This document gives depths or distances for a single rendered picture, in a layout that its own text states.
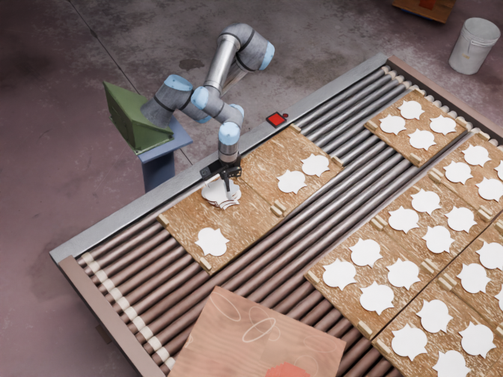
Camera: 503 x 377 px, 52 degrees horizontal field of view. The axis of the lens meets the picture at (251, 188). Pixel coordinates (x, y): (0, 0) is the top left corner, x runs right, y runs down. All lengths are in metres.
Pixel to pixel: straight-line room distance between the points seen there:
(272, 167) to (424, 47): 2.83
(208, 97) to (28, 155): 2.05
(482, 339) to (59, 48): 3.65
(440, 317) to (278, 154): 0.99
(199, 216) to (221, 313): 0.49
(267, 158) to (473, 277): 1.01
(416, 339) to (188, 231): 0.97
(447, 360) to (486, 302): 0.32
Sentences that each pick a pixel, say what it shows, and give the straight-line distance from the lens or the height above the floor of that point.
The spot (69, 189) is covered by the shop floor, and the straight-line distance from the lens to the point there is 3.52.
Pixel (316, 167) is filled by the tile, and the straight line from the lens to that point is 2.38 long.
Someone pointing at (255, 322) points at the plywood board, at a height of 1.04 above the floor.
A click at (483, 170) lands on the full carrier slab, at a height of 0.94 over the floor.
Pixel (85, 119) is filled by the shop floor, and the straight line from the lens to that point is 3.91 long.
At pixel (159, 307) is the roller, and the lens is 2.01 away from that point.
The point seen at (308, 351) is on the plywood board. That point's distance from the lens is 1.85.
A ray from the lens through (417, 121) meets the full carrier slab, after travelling 2.76.
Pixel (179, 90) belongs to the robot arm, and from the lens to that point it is 2.39.
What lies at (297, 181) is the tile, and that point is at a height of 0.95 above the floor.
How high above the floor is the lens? 2.75
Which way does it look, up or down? 53 degrees down
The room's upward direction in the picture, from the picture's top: 8 degrees clockwise
